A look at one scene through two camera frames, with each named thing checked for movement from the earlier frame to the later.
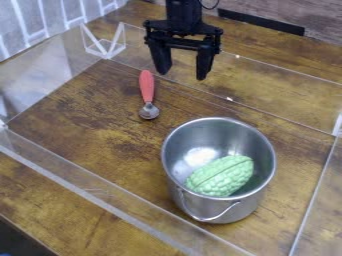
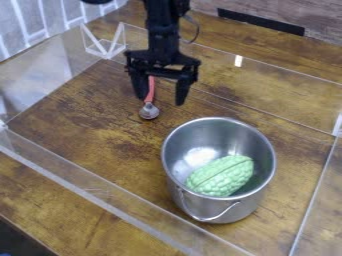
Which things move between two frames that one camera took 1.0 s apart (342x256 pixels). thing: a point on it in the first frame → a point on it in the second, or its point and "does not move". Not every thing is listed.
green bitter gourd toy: x=221 y=177 does not move
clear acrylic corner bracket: x=100 y=47 does not move
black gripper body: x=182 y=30 → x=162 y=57
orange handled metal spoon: x=149 y=111 does not move
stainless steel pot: x=214 y=138 does not move
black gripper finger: x=162 y=56 → x=141 y=80
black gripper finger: x=203 y=63 → x=182 y=89
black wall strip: x=293 y=29 does not move
